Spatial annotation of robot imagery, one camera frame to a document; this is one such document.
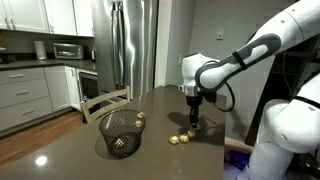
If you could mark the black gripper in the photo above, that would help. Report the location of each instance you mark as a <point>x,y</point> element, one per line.
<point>194,101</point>

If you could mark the burger candy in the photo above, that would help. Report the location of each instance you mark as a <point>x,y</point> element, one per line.
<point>140,115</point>
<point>119,143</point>
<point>191,133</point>
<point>138,123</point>

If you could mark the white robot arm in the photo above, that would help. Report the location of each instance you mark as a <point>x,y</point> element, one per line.
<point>287,127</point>

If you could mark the stainless steel refrigerator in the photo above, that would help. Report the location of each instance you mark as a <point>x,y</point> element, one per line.
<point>125,36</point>

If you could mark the wooden chair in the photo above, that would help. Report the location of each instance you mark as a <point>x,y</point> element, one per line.
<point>103,104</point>

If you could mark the built-in black oven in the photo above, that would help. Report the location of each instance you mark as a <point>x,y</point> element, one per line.
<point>89,86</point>

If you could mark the toaster oven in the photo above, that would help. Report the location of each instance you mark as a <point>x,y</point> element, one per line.
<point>68,51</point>

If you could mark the white upper kitchen cabinets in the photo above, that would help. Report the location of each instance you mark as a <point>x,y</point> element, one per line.
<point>59,17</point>

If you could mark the white kitchen cabinets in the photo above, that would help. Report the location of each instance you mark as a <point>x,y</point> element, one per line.
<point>59,17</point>
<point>28,94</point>

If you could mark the paper towel roll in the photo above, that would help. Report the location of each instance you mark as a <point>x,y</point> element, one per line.
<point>40,50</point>

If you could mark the white lower kitchen cabinets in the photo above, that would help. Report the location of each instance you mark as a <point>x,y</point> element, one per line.
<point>28,94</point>

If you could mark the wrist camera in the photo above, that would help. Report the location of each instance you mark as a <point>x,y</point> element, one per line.
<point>210,96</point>

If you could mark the black wire mesh basket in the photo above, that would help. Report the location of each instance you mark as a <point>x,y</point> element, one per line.
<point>120,124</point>

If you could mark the wall light switch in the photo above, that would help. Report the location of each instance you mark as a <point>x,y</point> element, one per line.
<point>220,34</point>

